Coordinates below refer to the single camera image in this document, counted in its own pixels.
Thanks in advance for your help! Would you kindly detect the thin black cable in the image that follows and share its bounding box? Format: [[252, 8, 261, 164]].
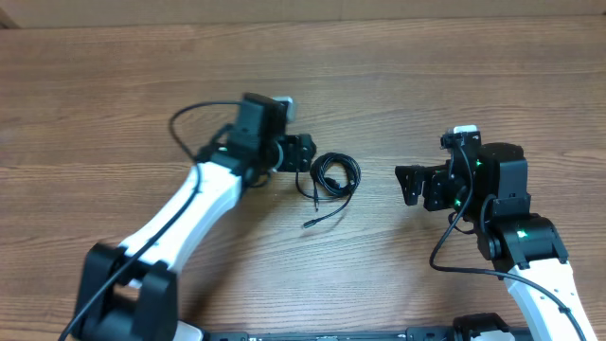
[[294, 170, 354, 230]]

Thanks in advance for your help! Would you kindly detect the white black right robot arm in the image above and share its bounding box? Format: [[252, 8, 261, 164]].
[[395, 142, 597, 340]]

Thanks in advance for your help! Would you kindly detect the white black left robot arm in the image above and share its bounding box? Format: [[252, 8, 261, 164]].
[[60, 93, 315, 341]]

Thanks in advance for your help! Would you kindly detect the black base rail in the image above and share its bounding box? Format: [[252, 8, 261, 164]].
[[203, 313, 533, 341]]

